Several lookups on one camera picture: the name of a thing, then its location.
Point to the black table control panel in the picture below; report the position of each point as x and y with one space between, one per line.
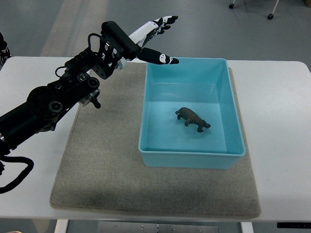
294 225

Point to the right black caster wheel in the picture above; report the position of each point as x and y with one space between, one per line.
270 16

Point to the white table leg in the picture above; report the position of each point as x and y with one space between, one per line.
61 226

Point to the blue plastic box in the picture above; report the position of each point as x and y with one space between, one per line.
204 85

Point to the brown toy hippo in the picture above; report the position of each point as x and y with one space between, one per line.
191 117

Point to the beige felt mat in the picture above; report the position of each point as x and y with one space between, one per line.
103 171

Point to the grey metal table crossbar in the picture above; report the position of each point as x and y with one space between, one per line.
131 227

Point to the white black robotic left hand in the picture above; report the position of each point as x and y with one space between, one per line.
145 34

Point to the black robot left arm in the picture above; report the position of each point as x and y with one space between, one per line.
46 105

